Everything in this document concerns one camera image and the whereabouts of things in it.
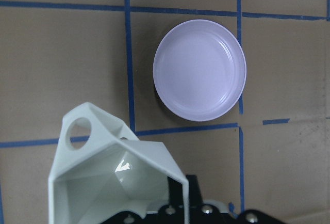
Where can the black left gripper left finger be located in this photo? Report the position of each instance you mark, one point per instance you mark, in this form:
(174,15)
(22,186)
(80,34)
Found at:
(175,192)

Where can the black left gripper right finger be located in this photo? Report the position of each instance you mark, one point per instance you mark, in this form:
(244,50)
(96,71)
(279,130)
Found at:
(195,196)

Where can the white faceted cup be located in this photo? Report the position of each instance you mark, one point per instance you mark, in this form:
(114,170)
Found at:
(102,168)

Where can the lilac round plate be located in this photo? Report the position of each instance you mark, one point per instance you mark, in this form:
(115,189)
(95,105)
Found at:
(199,70)

